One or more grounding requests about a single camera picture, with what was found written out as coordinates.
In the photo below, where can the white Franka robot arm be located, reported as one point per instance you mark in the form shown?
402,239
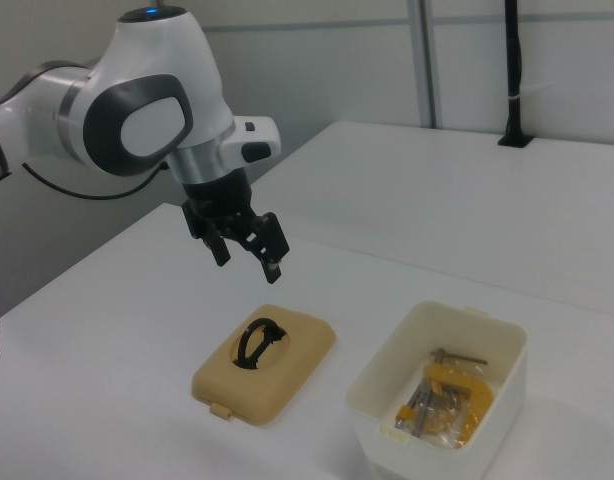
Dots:
152,50

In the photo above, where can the black clamp-on pole mount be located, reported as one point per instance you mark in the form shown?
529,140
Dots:
513,75

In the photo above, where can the yellow C-clamp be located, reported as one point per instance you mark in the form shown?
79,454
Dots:
462,382

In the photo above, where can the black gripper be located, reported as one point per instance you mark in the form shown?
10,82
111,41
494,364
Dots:
217,200

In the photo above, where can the grey partition post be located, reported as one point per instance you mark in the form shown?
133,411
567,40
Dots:
423,60

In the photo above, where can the tan tool case lid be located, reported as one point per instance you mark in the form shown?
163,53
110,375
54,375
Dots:
297,370

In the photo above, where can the white plastic case box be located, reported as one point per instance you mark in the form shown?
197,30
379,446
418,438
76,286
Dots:
507,400

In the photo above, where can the clear plastic bag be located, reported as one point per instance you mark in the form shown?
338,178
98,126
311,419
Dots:
489,415

